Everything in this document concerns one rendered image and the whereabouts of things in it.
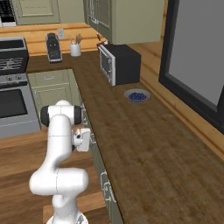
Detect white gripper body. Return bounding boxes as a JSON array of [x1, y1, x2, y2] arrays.
[[77, 128, 92, 153]]

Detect green counter cabinet fronts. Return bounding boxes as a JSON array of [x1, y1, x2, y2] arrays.
[[78, 99, 124, 224]]

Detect green drawer front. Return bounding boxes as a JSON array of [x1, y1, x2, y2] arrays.
[[27, 69, 72, 88]]

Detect grey bowl of blueberries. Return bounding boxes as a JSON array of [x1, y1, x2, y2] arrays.
[[123, 88, 151, 104]]

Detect steel stove with oven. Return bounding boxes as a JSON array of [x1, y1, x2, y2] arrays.
[[0, 36, 42, 140]]

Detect black microwave oven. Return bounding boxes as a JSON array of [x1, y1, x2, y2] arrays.
[[97, 44, 143, 87]]

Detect white utensil pot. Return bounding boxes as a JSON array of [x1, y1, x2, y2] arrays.
[[69, 42, 82, 58]]

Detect black coffee machine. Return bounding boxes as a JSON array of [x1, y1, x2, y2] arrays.
[[45, 32, 63, 64]]

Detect wooden kitchen tools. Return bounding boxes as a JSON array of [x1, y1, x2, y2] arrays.
[[68, 33, 83, 46]]

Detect black framed window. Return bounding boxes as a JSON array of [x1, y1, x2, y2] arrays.
[[158, 0, 224, 136]]

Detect black and white range hood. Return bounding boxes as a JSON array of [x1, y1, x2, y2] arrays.
[[0, 0, 18, 28]]

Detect silver cabinet handle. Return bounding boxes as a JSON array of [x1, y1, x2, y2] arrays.
[[81, 107, 89, 126], [100, 171, 117, 203]]

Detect white wall socket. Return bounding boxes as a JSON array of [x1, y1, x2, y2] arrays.
[[57, 27, 66, 40]]

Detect green wall cupboards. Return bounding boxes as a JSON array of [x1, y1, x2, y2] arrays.
[[82, 0, 166, 46]]

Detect green wall cupboard door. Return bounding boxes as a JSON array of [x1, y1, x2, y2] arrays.
[[11, 0, 61, 26]]

